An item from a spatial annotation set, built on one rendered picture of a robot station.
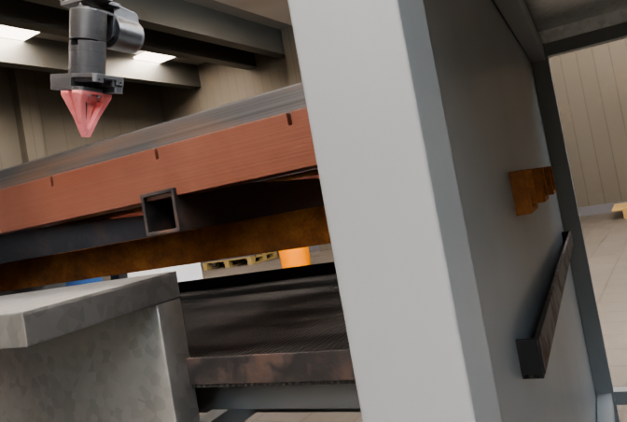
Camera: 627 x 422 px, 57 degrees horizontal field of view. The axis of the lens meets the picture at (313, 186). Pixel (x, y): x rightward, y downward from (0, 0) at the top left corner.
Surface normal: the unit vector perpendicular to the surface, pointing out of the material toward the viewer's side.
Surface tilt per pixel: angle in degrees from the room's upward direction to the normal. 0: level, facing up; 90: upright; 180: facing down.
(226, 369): 90
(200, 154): 90
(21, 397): 90
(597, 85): 90
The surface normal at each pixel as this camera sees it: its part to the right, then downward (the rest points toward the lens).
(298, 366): -0.44, 0.04
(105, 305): 0.88, -0.18
